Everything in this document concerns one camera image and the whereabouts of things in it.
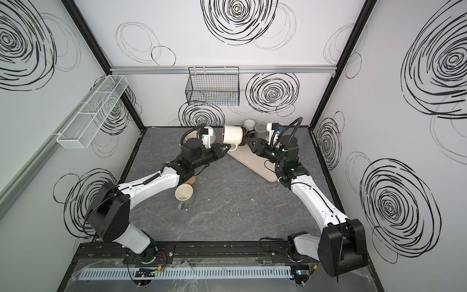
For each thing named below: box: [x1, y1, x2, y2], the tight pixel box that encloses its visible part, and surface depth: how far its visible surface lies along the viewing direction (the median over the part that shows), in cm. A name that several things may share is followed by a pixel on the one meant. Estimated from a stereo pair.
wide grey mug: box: [254, 122, 267, 139], surface depth 107 cm
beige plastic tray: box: [227, 141, 278, 182], surface depth 71 cm
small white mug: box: [243, 118, 256, 132], surface depth 113 cm
